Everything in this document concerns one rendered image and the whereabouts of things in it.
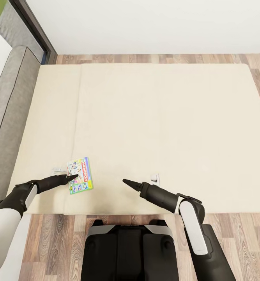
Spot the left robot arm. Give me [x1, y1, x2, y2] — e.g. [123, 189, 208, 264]
[0, 167, 78, 268]

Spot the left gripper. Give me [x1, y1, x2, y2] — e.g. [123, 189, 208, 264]
[46, 174, 78, 190]

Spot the board game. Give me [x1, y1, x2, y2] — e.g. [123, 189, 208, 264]
[66, 157, 93, 195]

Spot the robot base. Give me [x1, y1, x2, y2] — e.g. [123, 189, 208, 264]
[80, 219, 179, 281]

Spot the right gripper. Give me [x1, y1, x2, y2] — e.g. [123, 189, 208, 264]
[122, 179, 168, 208]

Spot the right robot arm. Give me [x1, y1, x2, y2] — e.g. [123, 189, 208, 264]
[122, 173, 236, 281]

